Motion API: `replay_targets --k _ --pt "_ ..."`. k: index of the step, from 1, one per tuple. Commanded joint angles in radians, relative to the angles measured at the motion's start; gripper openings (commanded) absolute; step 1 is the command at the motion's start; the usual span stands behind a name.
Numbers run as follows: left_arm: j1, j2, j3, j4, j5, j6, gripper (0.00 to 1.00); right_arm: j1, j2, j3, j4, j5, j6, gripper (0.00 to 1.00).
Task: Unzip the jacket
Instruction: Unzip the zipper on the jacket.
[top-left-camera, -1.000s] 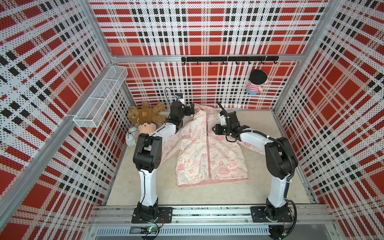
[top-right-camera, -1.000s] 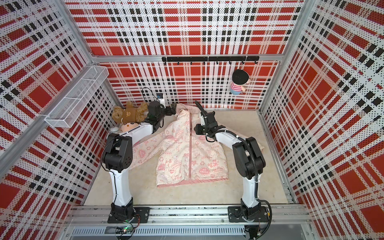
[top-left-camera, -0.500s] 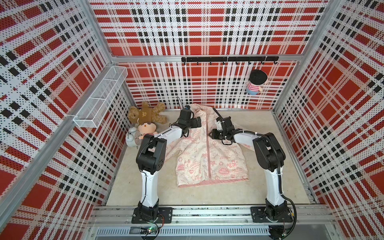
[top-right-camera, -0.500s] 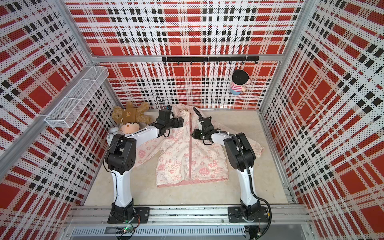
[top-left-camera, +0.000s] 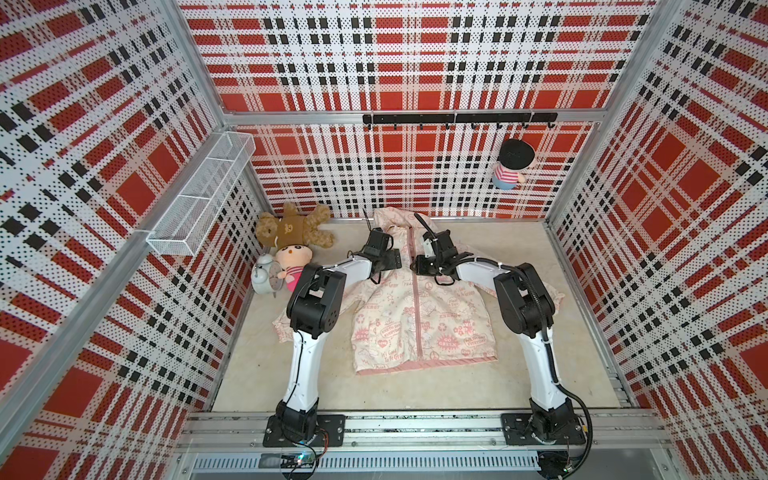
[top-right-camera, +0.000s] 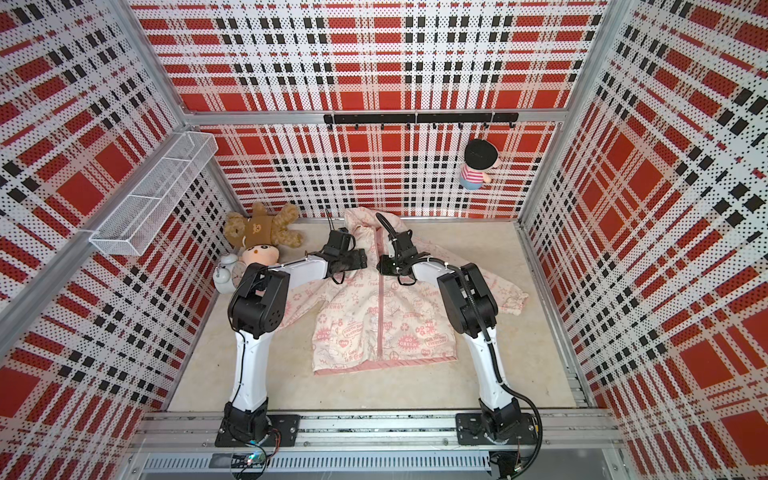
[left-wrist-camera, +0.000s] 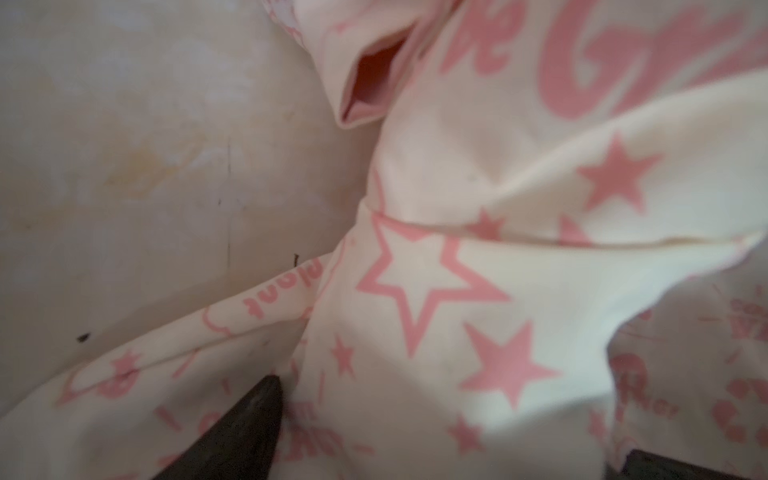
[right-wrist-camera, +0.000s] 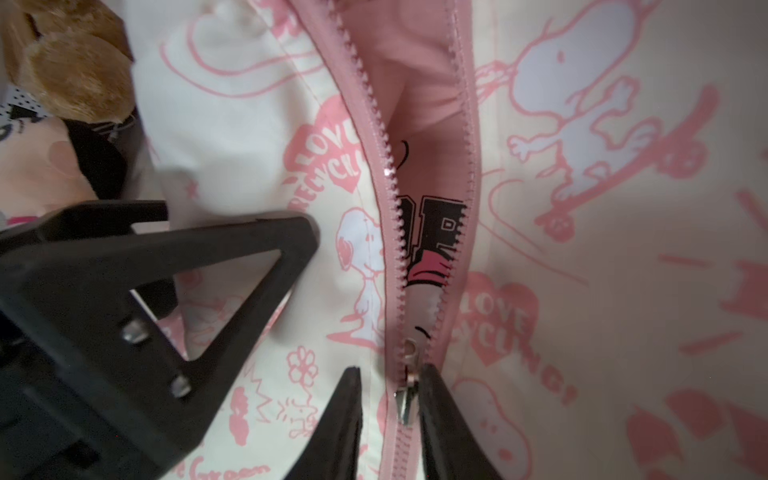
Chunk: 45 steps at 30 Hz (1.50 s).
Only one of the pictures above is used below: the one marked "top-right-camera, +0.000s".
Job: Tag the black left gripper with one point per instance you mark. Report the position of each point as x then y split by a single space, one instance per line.
360 258

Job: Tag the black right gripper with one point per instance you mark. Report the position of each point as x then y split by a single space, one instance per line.
384 267

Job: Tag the cream pink printed jacket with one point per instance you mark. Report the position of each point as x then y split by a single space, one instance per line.
370 321

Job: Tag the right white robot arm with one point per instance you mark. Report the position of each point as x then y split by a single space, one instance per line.
471 309

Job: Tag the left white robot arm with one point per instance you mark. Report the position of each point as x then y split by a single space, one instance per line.
256 310

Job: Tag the pink plush doll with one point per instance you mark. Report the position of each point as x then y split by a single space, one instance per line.
267 255

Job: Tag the brown teddy bear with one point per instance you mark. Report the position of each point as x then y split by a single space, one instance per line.
261 228

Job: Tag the pale blue alarm clock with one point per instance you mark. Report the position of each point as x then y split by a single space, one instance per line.
228 273

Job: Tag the blue striped hanging doll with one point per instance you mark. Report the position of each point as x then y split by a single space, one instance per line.
480 156

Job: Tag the green circuit board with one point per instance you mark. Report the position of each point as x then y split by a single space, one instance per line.
248 462

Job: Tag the black hook rail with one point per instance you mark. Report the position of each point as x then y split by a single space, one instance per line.
421 118

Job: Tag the white wire mesh basket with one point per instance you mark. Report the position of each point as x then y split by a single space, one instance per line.
135 221

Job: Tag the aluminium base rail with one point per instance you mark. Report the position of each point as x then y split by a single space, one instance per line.
576 444

